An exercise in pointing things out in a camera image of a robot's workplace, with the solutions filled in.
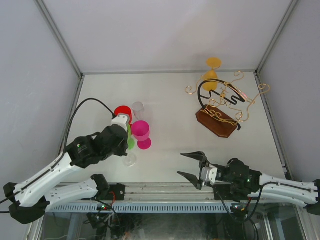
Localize green wine glass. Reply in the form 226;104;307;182
127;124;135;150

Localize clear wine glass back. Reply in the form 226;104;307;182
122;153;137;167

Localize clear wine glass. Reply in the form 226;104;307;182
132;101;145;121
122;153;137;167

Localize pink wine glass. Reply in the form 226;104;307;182
131;120;152;150

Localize red wine glass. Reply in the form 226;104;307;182
114;105;133;124

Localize clear wine glass front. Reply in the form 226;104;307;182
132;101;145;121

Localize yellow wine glass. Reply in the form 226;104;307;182
202;57;222;92

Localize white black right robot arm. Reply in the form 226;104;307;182
178;151;320;216

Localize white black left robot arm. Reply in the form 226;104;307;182
3;124;128;225

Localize brown wooden rack base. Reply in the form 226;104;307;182
195;109;238;138

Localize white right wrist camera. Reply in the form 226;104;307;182
200;166;218;186

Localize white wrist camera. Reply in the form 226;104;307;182
111;113;130;132
200;166;218;186

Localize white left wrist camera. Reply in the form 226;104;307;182
111;113;130;132

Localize blue slotted cable duct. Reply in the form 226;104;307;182
50;201;232;214

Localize black right camera cable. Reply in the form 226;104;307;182
219;184;263;223

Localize black camera cable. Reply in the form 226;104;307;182
0;97;117;215
219;184;263;223

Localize aluminium mounting rail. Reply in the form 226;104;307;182
57;182;236;203

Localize black left camera cable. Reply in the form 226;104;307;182
0;97;117;215

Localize gold wire glass rack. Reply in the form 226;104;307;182
185;71;256;131

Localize black metal rack ring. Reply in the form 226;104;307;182
196;78;247;131

